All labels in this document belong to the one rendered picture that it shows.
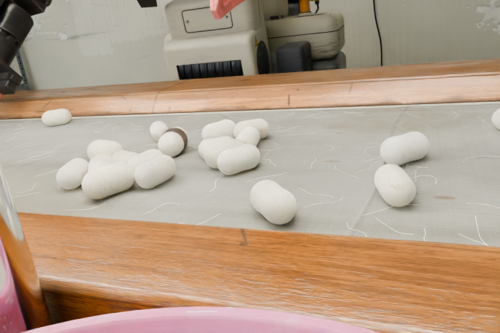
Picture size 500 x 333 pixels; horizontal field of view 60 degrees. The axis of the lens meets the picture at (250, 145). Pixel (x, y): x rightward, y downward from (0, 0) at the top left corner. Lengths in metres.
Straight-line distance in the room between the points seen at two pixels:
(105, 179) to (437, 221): 0.21
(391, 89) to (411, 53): 1.93
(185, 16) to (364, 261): 0.95
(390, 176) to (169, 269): 0.13
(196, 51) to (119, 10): 1.83
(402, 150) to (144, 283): 0.19
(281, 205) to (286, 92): 0.29
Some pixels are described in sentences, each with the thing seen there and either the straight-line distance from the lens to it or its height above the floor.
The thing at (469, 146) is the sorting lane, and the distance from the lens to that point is 0.35.
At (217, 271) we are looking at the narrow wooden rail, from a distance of 0.17.
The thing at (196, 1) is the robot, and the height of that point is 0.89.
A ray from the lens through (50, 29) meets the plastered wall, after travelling 3.15.
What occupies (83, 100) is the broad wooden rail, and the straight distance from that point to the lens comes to 0.66.
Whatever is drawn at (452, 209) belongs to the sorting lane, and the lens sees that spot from 0.26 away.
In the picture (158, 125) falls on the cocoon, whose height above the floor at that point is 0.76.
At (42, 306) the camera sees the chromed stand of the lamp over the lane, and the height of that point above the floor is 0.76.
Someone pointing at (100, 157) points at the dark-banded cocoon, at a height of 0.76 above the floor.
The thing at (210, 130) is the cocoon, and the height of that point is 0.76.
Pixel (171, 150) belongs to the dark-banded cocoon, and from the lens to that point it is 0.37.
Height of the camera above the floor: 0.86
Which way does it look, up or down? 18 degrees down
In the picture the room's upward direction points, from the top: 7 degrees counter-clockwise
